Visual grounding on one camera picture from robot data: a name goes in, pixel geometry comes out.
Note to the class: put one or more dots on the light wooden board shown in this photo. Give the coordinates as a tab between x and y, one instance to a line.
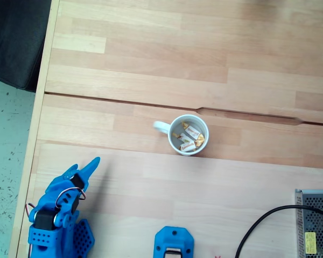
204	193

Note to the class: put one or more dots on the white yellow sweet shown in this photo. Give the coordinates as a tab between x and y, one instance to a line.
184	137
192	130
188	146

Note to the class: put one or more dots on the white ceramic mug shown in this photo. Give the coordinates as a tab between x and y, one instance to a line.
160	125

